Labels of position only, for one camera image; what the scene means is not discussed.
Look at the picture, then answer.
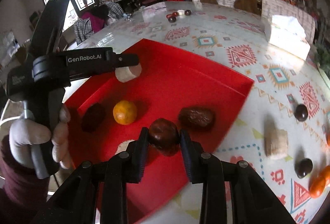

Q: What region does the dark brown chestnut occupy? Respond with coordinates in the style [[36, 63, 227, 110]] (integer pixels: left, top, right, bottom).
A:
[[148, 118, 180, 157]]

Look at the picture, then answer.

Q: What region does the left hand white glove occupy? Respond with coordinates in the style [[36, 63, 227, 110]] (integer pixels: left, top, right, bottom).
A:
[[9, 104, 72, 169]]

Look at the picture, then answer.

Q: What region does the orange mandarin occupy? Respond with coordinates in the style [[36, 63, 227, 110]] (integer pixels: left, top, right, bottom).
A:
[[309, 165, 330, 198], [113, 100, 138, 125]]

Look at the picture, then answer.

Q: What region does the dark red jujube date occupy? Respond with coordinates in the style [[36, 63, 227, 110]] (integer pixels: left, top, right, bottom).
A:
[[178, 106, 215, 130]]

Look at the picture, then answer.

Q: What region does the white tissue box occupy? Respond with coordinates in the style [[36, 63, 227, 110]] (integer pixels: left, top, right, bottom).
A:
[[262, 15, 310, 60]]

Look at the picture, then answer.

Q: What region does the white bowl of greens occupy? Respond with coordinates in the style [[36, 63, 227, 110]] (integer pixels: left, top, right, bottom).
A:
[[315, 44, 330, 78]]

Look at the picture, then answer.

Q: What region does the left forearm maroon sleeve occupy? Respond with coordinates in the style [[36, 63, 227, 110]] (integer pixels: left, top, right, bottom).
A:
[[1, 135, 49, 223]]

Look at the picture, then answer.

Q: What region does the red shallow box tray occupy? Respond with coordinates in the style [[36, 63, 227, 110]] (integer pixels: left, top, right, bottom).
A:
[[64, 38, 255, 224]]

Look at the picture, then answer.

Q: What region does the small snack pile far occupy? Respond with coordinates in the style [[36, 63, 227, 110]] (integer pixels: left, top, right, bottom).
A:
[[166, 10, 192, 23]]

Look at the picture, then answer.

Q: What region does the dark red jujube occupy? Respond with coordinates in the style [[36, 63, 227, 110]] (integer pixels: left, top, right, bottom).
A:
[[81, 103, 106, 133]]

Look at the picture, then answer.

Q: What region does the chair with white cover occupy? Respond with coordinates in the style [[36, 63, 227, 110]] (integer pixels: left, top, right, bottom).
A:
[[261, 0, 316, 44]]

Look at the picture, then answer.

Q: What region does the patterned tablecloth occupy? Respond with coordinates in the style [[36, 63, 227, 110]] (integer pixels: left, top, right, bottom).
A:
[[79, 1, 329, 223]]

